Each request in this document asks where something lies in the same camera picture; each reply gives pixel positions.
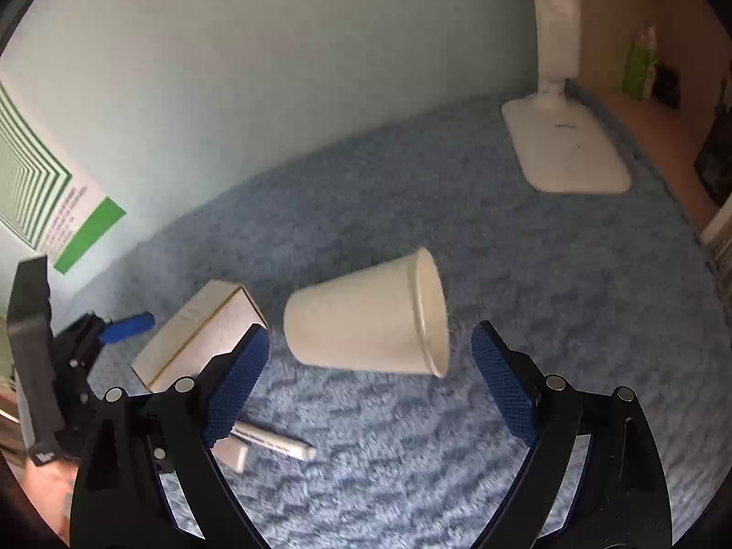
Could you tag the white printed paper strip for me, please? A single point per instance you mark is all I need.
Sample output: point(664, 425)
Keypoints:
point(274, 440)

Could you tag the white desk lamp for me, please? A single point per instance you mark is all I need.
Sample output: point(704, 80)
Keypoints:
point(566, 148)

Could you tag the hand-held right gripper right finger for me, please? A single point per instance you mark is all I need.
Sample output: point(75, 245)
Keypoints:
point(506, 383)

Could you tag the person's left hand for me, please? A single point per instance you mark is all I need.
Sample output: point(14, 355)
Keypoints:
point(51, 497)

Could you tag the cream tissue box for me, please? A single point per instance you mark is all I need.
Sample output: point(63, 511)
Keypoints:
point(188, 331)

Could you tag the wooden bookshelf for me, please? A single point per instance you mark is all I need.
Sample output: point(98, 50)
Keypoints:
point(606, 40)

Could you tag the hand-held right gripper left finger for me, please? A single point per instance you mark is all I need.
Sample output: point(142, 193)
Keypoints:
point(237, 383)

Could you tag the white paper cup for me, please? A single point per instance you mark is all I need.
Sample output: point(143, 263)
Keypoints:
point(354, 326)

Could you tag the green striped wall poster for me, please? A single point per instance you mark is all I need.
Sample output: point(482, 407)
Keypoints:
point(34, 183)

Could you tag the white paper scrap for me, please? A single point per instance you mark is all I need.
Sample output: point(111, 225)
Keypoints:
point(234, 454)

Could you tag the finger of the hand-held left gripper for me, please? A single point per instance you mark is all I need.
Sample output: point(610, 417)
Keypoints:
point(128, 326)

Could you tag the green bottle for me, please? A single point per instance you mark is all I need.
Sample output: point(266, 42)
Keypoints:
point(637, 68)

